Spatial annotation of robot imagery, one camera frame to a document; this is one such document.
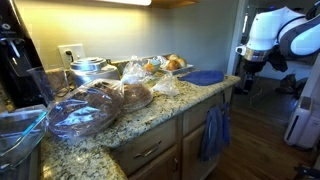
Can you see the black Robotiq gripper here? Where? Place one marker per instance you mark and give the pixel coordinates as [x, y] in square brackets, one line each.
[253, 67]

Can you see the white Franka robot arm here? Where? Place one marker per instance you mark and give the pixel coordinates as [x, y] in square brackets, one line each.
[283, 31]

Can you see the dusty grey-blue towel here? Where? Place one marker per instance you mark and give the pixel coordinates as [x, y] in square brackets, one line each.
[210, 133]

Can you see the white floor mat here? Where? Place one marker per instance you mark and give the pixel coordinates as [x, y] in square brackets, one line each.
[296, 71]

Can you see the wide wooden drawer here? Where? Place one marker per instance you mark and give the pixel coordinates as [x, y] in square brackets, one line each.
[200, 111]

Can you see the tall white appliance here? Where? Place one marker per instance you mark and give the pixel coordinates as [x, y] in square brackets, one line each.
[313, 83]

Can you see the white air purifier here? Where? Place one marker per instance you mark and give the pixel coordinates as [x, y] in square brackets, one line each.
[301, 123]

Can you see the golden bread roll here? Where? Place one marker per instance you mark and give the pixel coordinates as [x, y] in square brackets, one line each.
[173, 57]
[182, 62]
[172, 65]

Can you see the white roll tray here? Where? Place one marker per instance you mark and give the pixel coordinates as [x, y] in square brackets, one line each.
[176, 69]

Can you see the clear crumpled plastic bag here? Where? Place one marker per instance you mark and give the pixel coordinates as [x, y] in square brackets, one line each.
[166, 86]

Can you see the wide wooden cabinet door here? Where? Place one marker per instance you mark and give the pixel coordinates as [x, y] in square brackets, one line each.
[191, 156]

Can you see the black corner object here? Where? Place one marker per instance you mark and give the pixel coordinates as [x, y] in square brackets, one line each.
[306, 172]

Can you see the wooden upper cabinet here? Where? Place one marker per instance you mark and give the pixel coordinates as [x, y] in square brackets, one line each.
[173, 3]

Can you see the small bagged bread loaf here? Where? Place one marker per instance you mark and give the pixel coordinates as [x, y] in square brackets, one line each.
[136, 95]

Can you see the narrow wooden drawer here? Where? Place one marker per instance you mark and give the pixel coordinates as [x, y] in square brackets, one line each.
[146, 143]

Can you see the under-cabinet light strip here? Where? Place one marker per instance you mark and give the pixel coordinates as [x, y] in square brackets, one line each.
[130, 2]

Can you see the silver white rice cooker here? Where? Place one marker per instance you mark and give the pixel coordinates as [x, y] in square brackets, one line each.
[91, 70]

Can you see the large bagged dark bread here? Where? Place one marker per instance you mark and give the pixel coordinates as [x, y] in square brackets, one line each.
[86, 110]

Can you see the black power plug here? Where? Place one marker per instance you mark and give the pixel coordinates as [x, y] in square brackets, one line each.
[69, 56]

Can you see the clear glass measuring pitcher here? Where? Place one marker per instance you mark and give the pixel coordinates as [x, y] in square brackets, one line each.
[45, 83]

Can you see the black coffee machine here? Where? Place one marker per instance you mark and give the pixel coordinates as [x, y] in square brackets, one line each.
[16, 60]

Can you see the clear plastic lidded container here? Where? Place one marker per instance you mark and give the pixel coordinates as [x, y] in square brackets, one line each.
[20, 136]

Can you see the white door frame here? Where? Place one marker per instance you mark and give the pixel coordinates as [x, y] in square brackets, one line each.
[235, 33]

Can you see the white wall outlet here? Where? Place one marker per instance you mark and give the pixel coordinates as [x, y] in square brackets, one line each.
[78, 51]

